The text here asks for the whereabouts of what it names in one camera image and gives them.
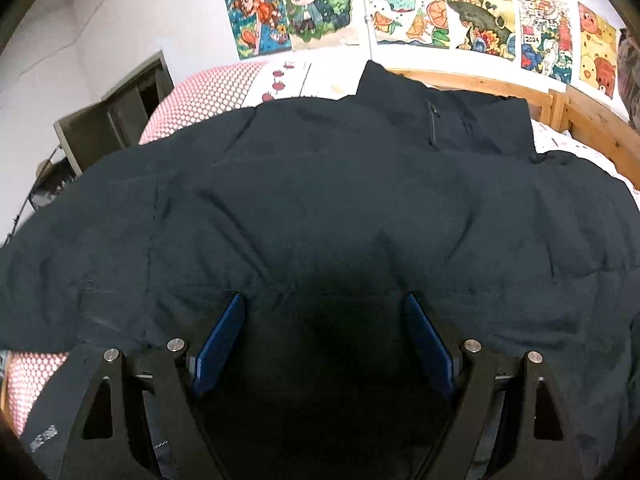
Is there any wooden bed frame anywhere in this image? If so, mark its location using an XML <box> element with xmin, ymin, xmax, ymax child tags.
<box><xmin>387</xmin><ymin>67</ymin><xmax>640</xmax><ymax>193</ymax></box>

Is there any grey-green cabinet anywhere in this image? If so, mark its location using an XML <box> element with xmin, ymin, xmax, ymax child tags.
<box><xmin>53</xmin><ymin>51</ymin><xmax>174</xmax><ymax>177</ymax></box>

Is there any yellow bear wall poster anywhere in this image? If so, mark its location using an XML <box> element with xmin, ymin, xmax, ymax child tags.
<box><xmin>576</xmin><ymin>2</ymin><xmax>621</xmax><ymax>99</ymax></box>

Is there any orange fruit drawing wall poster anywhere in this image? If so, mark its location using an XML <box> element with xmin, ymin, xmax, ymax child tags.
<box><xmin>361</xmin><ymin>0</ymin><xmax>455</xmax><ymax>50</ymax></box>

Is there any blond cartoon figure wall poster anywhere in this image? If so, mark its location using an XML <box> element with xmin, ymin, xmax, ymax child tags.
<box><xmin>276</xmin><ymin>0</ymin><xmax>362</xmax><ymax>52</ymax></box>

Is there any dark green creature wall poster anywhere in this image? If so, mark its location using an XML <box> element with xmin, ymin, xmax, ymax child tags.
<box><xmin>441</xmin><ymin>0</ymin><xmax>519</xmax><ymax>62</ymax></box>

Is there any dark navy jacket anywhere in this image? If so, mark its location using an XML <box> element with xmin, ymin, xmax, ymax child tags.
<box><xmin>0</xmin><ymin>60</ymin><xmax>640</xmax><ymax>480</ymax></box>

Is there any red busy drawing wall poster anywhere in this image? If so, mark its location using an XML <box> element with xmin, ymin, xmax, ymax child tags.
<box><xmin>514</xmin><ymin>0</ymin><xmax>574</xmax><ymax>85</ymax></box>

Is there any pink checkered bed sheet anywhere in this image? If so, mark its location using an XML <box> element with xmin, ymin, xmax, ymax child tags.
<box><xmin>0</xmin><ymin>59</ymin><xmax>640</xmax><ymax>441</ymax></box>

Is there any grey patterned cloth bundle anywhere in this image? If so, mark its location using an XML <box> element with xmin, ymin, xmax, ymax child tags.
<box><xmin>617</xmin><ymin>26</ymin><xmax>640</xmax><ymax>130</ymax></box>

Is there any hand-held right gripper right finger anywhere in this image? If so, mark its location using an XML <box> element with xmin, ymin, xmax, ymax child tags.
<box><xmin>402</xmin><ymin>291</ymin><xmax>586</xmax><ymax>480</ymax></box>

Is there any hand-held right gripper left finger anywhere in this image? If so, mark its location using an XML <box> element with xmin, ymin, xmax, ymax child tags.
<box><xmin>47</xmin><ymin>291</ymin><xmax>247</xmax><ymax>480</ymax></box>

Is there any orange-haired figure wall poster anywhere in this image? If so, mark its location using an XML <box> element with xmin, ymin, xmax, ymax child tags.
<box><xmin>225</xmin><ymin>0</ymin><xmax>292</xmax><ymax>61</ymax></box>

